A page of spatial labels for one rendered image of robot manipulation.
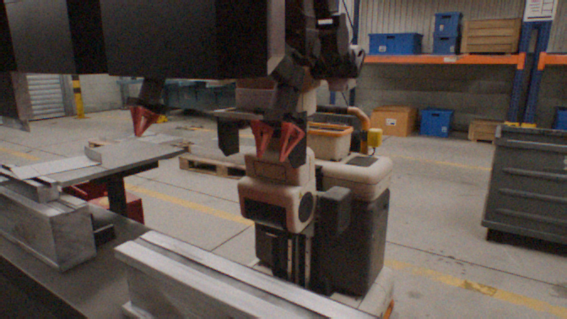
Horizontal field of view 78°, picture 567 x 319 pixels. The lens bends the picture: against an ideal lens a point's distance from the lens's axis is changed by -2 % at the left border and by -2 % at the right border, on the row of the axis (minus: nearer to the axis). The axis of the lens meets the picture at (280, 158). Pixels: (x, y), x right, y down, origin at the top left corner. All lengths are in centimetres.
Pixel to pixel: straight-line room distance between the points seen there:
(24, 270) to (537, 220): 262
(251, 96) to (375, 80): 596
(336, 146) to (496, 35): 492
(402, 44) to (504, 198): 372
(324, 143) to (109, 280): 97
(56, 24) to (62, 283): 36
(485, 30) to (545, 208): 379
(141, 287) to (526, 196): 248
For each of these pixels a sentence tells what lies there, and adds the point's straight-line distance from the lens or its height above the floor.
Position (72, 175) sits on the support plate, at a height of 100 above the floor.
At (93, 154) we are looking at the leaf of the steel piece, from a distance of 78.
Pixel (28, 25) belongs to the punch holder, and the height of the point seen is 123.
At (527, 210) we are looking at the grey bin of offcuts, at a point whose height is 27.
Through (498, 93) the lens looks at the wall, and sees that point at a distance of 669.
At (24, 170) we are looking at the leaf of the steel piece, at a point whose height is 100.
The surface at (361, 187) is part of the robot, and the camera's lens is 131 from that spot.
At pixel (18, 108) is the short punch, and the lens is 68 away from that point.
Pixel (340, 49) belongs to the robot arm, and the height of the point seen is 121.
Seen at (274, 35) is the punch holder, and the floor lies 121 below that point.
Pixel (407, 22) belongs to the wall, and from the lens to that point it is 688.
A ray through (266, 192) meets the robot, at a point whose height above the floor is 78.
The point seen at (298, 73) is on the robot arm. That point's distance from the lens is 76.
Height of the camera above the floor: 119
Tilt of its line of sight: 16 degrees down
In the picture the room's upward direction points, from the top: straight up
